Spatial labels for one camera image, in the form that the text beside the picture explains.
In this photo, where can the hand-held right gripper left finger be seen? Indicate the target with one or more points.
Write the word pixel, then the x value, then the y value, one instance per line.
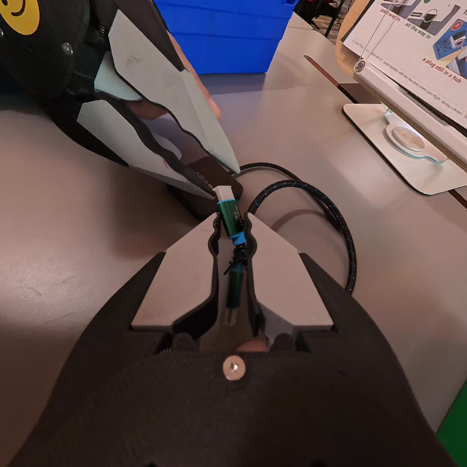
pixel 178 284

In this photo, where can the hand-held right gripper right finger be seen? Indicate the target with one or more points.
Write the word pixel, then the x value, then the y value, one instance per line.
pixel 288 284

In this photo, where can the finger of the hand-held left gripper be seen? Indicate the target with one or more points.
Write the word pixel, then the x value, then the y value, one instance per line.
pixel 164 98
pixel 120 135

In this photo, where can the blue plastic bin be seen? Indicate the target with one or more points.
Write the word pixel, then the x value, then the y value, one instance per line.
pixel 226 43

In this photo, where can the black usb hub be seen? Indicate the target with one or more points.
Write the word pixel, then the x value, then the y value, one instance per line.
pixel 208 169

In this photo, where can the person's left hand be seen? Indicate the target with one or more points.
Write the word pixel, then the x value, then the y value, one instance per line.
pixel 199 89

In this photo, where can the white tablet stand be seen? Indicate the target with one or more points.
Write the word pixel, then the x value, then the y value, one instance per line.
pixel 412 160

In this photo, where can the dark desk grommet panel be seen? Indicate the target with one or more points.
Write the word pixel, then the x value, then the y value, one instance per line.
pixel 352 93

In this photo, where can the green plastic bin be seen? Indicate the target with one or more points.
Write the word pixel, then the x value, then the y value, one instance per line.
pixel 454 419

